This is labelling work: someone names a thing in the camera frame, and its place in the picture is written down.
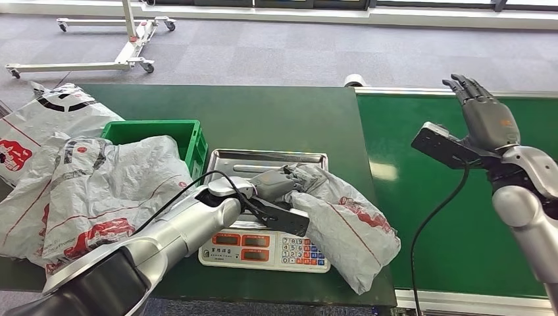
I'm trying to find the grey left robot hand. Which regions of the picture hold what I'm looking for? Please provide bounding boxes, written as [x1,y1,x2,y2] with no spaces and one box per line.
[250,167,307,204]

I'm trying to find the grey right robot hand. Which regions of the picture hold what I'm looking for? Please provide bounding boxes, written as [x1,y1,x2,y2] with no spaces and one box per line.
[442,73,522,154]

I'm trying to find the grey poly mailer package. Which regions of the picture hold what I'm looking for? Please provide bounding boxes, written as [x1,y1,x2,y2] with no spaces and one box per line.
[278,163,402,296]

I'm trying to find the white conveyor roller end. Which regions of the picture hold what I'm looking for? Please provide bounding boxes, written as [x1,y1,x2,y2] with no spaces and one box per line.
[343,73,370,88]

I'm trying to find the green conveyor belt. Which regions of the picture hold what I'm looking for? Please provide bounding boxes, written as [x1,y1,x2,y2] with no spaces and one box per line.
[356,93,558,300]

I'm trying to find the electronic scale with steel tray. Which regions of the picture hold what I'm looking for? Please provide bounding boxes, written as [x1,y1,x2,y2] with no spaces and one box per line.
[197,148,332,275]

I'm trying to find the green plastic crate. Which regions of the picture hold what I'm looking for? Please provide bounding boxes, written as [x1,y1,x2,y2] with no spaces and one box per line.
[100,119,210,182]

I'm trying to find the large white poly mailer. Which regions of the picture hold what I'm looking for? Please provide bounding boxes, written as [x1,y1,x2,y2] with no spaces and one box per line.
[0,82,126,259]

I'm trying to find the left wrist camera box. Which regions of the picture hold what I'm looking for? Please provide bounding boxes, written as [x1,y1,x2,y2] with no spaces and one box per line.
[247,197,312,238]

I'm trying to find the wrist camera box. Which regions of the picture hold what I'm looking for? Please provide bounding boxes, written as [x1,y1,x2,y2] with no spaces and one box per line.
[247,197,312,238]
[410,121,503,171]

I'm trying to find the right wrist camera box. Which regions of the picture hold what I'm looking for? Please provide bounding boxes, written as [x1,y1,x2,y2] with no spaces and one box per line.
[410,121,503,171]

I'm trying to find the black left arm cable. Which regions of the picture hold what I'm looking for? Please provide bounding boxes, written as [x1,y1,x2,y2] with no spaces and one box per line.
[132,169,273,235]

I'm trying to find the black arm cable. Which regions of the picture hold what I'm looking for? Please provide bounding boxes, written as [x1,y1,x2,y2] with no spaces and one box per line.
[409,160,471,316]
[132,169,273,235]

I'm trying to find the silver conveyor side rail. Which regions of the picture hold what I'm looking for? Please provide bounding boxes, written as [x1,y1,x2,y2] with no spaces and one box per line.
[354,86,558,99]
[393,288,558,313]

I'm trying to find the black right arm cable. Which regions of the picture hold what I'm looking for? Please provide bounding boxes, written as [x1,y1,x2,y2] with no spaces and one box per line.
[409,160,471,316]

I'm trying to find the white wheeled stand frame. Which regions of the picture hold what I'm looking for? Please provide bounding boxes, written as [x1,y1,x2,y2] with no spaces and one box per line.
[5,0,178,80]

